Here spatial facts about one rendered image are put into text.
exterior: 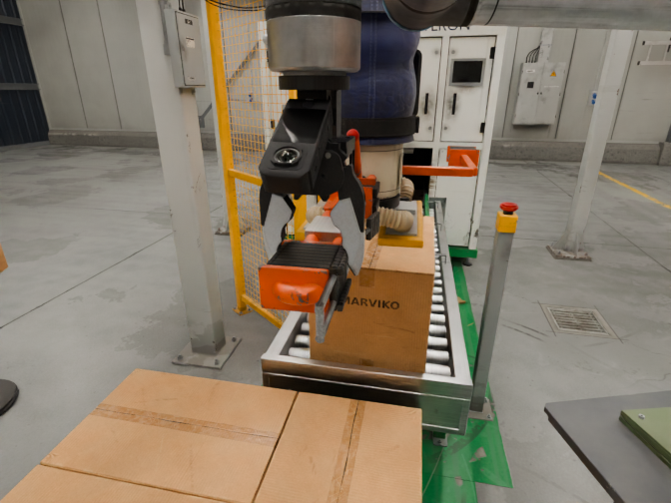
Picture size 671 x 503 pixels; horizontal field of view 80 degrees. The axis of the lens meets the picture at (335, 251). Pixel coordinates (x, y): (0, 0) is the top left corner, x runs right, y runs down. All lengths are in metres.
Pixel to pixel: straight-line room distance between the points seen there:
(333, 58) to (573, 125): 10.06
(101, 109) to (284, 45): 12.88
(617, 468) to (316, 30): 0.98
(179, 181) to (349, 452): 1.49
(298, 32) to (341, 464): 1.03
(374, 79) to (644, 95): 10.02
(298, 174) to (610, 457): 0.93
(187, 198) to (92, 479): 1.30
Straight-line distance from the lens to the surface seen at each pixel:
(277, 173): 0.34
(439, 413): 1.45
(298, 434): 1.26
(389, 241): 0.88
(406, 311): 1.30
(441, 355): 1.58
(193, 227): 2.18
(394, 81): 0.91
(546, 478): 2.05
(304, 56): 0.39
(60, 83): 14.01
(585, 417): 1.17
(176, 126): 2.09
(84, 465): 1.36
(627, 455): 1.12
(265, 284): 0.42
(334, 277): 0.40
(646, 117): 10.85
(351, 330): 1.36
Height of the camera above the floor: 1.46
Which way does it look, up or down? 22 degrees down
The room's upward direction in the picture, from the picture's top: straight up
